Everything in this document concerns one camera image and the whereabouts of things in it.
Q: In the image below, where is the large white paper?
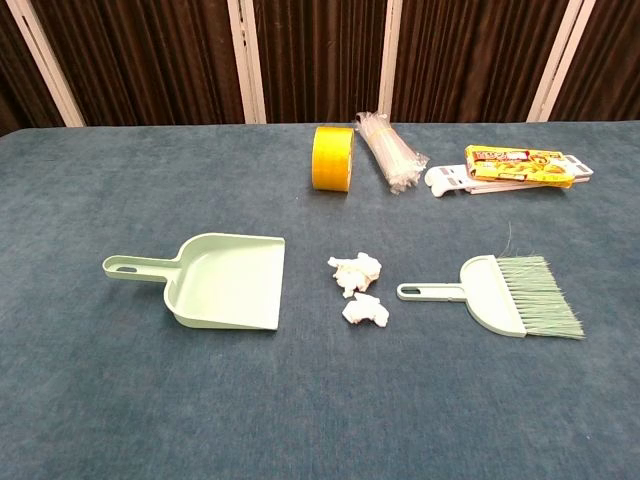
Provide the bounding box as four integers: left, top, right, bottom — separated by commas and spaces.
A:
327, 252, 384, 300

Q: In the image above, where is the small white paper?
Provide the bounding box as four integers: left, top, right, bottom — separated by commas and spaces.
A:
341, 292, 390, 328

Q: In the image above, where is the mint green plastic dustpan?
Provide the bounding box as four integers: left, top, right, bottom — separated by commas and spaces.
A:
102, 232, 286, 332

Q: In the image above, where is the mint green hand brush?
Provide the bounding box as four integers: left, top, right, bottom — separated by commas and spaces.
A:
396, 222, 586, 341

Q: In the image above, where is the yellow packing tape roll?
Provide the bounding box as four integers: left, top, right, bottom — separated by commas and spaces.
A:
311, 125, 356, 193

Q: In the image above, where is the clear bag of white straws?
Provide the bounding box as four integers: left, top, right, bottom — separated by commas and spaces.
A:
353, 111, 431, 196

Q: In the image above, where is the yellow snack package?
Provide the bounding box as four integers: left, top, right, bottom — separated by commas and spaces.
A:
423, 154, 595, 199

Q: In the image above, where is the dark brown curtain panel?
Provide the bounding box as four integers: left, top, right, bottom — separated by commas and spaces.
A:
29, 0, 246, 127
390, 0, 571, 124
252, 0, 389, 125
0, 0, 66, 137
548, 0, 640, 123

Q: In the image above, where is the yellow printed food box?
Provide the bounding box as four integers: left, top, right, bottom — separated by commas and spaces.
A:
464, 144, 574, 189

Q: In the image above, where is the blue felt table cover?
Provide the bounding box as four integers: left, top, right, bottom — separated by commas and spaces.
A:
0, 122, 640, 480

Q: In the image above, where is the white partition frame post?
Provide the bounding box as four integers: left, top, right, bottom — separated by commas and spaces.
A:
526, 0, 597, 123
377, 0, 404, 124
226, 0, 268, 125
4, 0, 87, 128

